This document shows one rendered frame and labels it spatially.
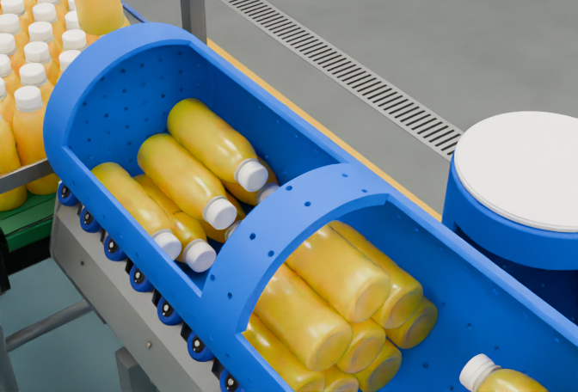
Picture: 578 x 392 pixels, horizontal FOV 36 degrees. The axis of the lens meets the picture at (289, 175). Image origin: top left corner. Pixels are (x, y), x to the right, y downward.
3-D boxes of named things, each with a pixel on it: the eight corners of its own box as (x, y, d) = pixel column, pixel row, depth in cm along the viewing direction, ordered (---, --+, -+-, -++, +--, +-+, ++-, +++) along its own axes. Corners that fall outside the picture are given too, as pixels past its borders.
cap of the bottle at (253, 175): (251, 156, 117) (259, 162, 116) (266, 168, 120) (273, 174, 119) (232, 178, 117) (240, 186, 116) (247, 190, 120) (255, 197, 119)
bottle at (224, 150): (186, 88, 126) (253, 144, 116) (212, 109, 131) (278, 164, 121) (156, 124, 126) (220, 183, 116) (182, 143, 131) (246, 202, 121)
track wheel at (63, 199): (77, 185, 133) (88, 187, 134) (64, 170, 136) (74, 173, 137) (64, 211, 134) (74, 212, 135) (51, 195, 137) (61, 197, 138)
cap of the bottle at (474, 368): (501, 368, 94) (489, 357, 95) (490, 360, 90) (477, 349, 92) (478, 396, 94) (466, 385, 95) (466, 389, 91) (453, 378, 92)
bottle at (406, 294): (427, 273, 99) (334, 198, 109) (383, 302, 96) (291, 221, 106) (423, 313, 103) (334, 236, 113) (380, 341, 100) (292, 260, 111)
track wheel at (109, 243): (126, 240, 124) (137, 241, 125) (110, 223, 126) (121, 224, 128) (111, 266, 125) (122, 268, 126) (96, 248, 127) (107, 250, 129)
